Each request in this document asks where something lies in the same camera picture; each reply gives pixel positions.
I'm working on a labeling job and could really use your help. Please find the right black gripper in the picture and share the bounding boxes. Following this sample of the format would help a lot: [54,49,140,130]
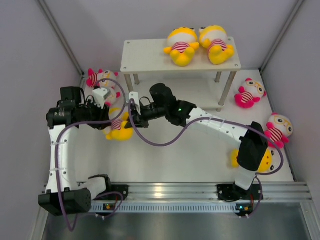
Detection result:
[125,103,168,130]

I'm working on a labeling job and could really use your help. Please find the yellow toy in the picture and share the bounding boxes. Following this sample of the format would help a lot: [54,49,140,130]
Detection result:
[102,111,134,141]
[163,27,200,67]
[230,148,275,173]
[198,25,235,65]

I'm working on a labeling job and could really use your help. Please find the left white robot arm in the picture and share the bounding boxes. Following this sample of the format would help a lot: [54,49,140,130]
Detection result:
[38,86,113,216]

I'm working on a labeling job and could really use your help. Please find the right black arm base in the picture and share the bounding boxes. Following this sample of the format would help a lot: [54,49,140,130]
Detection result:
[217,183,264,202]

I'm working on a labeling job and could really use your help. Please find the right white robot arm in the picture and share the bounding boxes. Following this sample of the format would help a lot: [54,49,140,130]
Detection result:
[126,83,268,199]

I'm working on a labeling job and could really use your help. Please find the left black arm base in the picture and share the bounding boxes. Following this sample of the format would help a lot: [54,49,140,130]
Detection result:
[108,184,129,201]

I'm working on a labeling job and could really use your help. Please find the white two-tier shelf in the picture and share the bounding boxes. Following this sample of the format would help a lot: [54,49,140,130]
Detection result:
[120,39,242,111]

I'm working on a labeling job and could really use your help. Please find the pink toy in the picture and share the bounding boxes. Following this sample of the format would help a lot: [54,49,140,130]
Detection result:
[86,68,119,89]
[234,78,267,109]
[105,87,122,107]

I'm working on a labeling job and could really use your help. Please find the pink toy top left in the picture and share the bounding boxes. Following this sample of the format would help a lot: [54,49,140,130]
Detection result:
[86,68,119,89]

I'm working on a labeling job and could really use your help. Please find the pink toy top right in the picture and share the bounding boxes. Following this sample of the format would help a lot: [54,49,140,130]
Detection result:
[234,78,267,109]

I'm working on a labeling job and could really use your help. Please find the pink toy right glasses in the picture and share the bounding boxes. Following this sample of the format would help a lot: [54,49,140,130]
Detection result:
[264,112,293,149]

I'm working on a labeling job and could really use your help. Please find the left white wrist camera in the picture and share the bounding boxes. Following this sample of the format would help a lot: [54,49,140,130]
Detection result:
[92,87,111,109]

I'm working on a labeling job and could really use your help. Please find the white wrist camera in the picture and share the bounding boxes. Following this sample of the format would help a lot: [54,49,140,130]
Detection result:
[129,91,141,115]
[92,87,111,109]

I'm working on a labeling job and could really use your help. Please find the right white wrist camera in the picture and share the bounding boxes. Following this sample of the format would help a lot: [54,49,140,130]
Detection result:
[129,91,141,115]

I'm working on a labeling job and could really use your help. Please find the grey slotted cable duct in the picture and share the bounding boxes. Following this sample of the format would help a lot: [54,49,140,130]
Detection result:
[88,201,241,214]

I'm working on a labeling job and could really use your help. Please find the left aluminium frame post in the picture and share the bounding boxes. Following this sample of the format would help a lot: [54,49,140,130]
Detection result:
[35,0,84,76]

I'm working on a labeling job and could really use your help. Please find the aluminium frame post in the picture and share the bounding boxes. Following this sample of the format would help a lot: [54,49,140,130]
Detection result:
[259,0,306,74]
[35,0,84,76]

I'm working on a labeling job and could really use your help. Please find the aluminium front rail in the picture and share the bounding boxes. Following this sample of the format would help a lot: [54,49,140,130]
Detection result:
[39,181,313,202]

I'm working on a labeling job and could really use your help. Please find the right aluminium frame post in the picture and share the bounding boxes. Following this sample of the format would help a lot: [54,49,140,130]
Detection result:
[259,0,306,74]

